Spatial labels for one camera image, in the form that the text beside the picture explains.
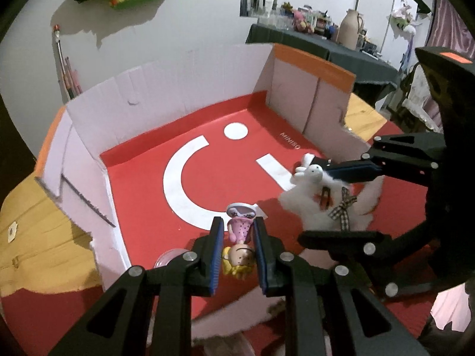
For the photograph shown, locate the group of glass cups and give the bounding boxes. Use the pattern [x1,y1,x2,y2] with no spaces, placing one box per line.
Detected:
[256,5,292,30]

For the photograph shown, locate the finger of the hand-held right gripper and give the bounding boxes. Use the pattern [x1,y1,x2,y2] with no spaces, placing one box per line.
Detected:
[324,133,448,193]
[299,218,443,302]

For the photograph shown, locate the cardboard box with red floor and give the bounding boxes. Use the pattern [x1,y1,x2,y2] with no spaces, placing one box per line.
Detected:
[33,42,427,327]

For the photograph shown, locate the beige ceramic jug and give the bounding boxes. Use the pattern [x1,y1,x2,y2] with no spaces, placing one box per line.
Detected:
[338,8,364,50]

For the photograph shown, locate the white lace cloth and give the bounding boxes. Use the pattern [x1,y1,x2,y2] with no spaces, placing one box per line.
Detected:
[403,63,442,130]

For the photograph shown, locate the pink stick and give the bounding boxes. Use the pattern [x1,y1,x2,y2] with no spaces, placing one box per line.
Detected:
[64,56,83,97]

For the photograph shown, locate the black and white plush toy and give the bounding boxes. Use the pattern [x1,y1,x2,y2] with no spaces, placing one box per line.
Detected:
[297,158,336,169]

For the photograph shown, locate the pink curtain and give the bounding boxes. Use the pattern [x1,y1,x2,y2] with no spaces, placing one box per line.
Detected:
[427,0,475,60]

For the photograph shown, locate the white and green hanging plush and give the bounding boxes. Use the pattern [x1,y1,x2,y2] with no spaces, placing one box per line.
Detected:
[388,5,422,35]

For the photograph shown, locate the side table with dark cloth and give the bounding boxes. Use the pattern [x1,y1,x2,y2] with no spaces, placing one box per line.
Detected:
[246,23,399,101]

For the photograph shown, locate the grey stick with orange tip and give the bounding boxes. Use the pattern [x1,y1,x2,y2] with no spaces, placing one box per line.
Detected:
[54,25,73,101]

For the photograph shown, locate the group of small figurines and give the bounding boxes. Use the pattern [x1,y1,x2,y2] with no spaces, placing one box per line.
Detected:
[282,2,340,39]

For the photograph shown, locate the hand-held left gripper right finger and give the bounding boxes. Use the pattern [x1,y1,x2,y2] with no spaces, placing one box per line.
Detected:
[253,217,433,356]

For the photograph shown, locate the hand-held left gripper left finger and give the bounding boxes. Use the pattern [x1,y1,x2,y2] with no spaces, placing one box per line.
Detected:
[46,216,226,356]

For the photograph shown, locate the blonde doll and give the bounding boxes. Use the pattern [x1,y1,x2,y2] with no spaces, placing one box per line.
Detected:
[222,203,258,282]

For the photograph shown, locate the clear pink plastic lid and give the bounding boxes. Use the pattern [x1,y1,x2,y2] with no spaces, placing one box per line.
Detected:
[154,248,186,269]

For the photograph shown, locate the red table mat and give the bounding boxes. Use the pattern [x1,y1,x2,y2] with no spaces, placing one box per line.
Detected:
[0,282,427,356]

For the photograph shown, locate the white plush toy with bow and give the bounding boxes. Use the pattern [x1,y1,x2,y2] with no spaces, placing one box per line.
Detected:
[278,153,385,232]

